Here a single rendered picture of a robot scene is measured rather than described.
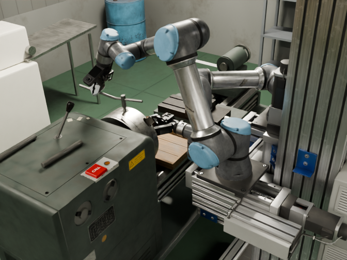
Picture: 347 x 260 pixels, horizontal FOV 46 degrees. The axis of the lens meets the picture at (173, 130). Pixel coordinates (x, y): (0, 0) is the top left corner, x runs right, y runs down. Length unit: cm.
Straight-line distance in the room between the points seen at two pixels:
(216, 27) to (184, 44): 449
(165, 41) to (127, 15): 421
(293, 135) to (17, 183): 106
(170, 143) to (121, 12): 346
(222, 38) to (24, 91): 302
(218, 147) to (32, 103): 281
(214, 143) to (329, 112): 43
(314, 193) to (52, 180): 103
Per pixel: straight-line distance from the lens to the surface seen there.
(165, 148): 233
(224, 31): 586
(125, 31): 568
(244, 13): 564
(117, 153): 167
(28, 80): 398
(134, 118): 196
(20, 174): 166
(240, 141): 156
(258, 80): 205
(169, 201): 249
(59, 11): 557
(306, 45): 150
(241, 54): 297
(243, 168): 164
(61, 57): 569
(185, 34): 143
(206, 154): 145
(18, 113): 400
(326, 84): 152
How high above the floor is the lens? 220
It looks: 32 degrees down
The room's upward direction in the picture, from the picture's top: 2 degrees counter-clockwise
